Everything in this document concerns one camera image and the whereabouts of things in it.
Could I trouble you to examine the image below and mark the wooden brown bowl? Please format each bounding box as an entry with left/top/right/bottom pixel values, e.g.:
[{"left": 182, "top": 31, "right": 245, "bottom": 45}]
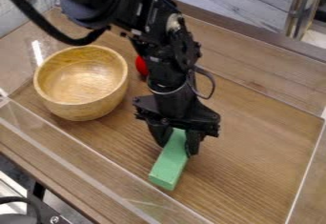
[{"left": 34, "top": 45, "right": 129, "bottom": 121}]

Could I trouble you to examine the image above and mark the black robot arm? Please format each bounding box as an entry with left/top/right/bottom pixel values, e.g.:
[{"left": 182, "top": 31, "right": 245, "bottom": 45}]
[{"left": 11, "top": 0, "right": 221, "bottom": 156}]

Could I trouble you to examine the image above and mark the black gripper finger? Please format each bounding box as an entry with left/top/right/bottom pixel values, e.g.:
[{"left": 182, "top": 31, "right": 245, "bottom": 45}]
[
  {"left": 148, "top": 118, "right": 174, "bottom": 148},
  {"left": 185, "top": 130, "right": 205, "bottom": 157}
]

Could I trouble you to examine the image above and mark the metal table leg background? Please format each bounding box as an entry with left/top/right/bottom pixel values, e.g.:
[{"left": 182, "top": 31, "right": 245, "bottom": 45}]
[{"left": 285, "top": 0, "right": 321, "bottom": 40}]

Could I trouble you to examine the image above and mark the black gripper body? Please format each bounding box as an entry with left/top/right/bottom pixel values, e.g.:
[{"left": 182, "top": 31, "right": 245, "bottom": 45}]
[{"left": 131, "top": 86, "right": 222, "bottom": 138}]

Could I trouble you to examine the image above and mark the black cable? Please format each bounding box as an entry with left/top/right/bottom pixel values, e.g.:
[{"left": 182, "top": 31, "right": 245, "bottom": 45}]
[{"left": 0, "top": 196, "right": 37, "bottom": 224}]

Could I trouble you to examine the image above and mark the red plush strawberry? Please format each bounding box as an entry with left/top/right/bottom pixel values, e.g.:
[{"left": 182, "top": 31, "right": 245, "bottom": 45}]
[{"left": 135, "top": 56, "right": 150, "bottom": 76}]

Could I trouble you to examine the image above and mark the green rectangular block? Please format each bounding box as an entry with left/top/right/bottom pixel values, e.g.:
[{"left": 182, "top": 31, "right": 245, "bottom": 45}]
[{"left": 150, "top": 129, "right": 189, "bottom": 191}]

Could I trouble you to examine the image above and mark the black table clamp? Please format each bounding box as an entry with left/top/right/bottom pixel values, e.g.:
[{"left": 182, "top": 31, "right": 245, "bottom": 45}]
[{"left": 27, "top": 182, "right": 71, "bottom": 224}]

